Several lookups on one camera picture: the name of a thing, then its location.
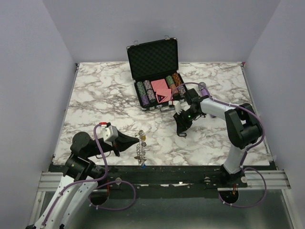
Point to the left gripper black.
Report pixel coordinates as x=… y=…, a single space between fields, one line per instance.
x=123 y=142

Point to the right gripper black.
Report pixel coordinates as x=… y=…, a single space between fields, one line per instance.
x=181 y=125

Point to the silver disc keyring holder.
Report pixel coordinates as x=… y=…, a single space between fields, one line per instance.
x=140 y=148

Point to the key with black tag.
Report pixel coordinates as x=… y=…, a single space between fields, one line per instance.
x=182 y=135

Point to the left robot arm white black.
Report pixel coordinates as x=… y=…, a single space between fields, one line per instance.
x=82 y=176

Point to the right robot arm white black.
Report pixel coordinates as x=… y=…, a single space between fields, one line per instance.
x=243 y=126

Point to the pink playing card deck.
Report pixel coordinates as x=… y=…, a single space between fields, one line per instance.
x=162 y=91

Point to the purple glitter toy microphone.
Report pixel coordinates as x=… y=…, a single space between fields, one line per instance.
x=202 y=89

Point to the black poker chip case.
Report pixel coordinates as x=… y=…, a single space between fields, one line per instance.
x=152 y=61

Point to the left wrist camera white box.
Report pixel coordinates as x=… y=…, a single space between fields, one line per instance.
x=109 y=133

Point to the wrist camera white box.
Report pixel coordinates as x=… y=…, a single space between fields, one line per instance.
x=109 y=133
x=177 y=107

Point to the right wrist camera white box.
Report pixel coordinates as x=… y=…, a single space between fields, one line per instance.
x=177 y=107

